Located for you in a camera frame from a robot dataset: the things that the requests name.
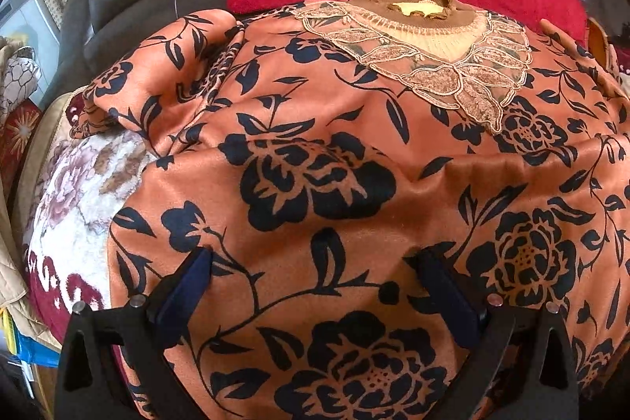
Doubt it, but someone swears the orange black floral garment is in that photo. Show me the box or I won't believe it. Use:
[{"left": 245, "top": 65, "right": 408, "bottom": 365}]
[{"left": 70, "top": 0, "right": 629, "bottom": 419}]

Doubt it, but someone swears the blue plastic bag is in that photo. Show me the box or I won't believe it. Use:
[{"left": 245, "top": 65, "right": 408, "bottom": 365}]
[{"left": 14, "top": 329, "right": 60, "bottom": 369}]

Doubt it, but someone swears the beige quilted cloth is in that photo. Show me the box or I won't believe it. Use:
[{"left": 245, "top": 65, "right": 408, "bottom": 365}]
[{"left": 1, "top": 185, "right": 61, "bottom": 353}]

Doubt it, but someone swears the floral white maroon blanket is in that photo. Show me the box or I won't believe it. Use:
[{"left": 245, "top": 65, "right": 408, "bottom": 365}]
[{"left": 21, "top": 94, "right": 155, "bottom": 345}]

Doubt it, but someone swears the red sunburst cushion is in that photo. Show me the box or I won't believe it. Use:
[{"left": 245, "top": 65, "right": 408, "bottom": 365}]
[{"left": 0, "top": 99, "right": 42, "bottom": 199}]

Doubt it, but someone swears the white patterned bag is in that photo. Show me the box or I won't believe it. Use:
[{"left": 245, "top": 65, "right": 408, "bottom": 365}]
[{"left": 0, "top": 36, "right": 42, "bottom": 126}]

